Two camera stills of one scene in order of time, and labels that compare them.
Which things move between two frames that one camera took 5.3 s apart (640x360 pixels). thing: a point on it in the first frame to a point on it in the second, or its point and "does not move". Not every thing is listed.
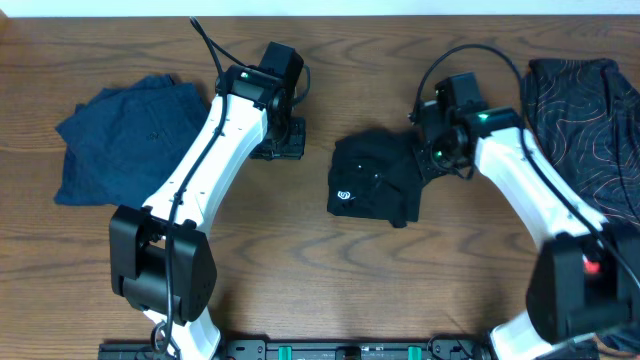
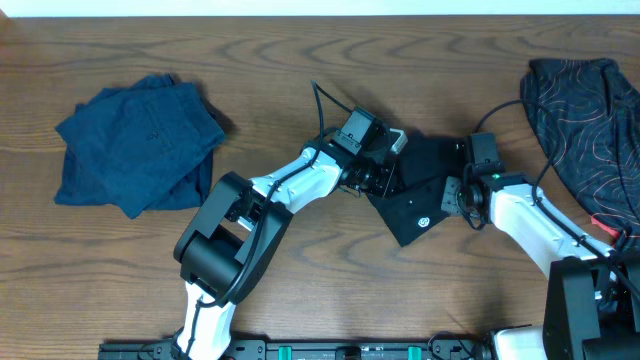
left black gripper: x=296 y=150 to x=381 y=192
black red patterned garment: x=585 y=114 does not move
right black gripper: x=428 y=171 to x=449 y=202
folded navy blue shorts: x=125 y=142 does not move
